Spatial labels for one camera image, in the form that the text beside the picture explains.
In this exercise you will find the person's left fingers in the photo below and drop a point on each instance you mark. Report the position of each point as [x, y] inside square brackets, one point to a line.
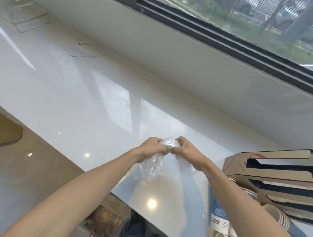
[157, 144]

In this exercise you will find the clear plastic bag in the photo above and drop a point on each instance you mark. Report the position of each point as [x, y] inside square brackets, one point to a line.
[152, 166]

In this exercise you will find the stack of white paper cups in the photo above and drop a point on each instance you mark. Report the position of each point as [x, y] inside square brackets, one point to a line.
[277, 218]

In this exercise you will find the clear bag of groceries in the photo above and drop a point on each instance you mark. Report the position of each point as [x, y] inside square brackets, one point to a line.
[107, 216]

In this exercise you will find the person's right fingers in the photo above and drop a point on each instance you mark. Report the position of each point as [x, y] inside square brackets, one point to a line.
[178, 146]

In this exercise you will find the person's left forearm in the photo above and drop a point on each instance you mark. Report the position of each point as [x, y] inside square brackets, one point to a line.
[73, 195]

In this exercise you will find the person's right hand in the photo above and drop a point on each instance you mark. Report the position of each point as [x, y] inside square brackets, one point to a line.
[189, 152]

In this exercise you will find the blue printed plastic packet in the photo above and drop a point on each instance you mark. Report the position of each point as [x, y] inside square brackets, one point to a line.
[217, 212]

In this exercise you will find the blue printed paper cup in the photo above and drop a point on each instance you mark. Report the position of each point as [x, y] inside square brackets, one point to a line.
[248, 193]

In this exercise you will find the clear plastic tray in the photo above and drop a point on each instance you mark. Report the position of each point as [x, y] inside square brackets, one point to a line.
[27, 16]

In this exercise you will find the brown floor mat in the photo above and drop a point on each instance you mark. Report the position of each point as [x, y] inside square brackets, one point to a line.
[9, 130]

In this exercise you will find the person's right forearm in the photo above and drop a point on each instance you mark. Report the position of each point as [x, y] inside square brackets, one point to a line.
[234, 195]

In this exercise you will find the brown cardboard cup box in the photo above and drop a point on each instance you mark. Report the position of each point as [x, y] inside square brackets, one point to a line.
[273, 171]

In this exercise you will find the person's left hand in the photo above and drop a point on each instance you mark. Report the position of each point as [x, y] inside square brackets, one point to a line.
[146, 150]

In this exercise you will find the black framed window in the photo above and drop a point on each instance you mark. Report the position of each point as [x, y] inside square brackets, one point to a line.
[232, 34]

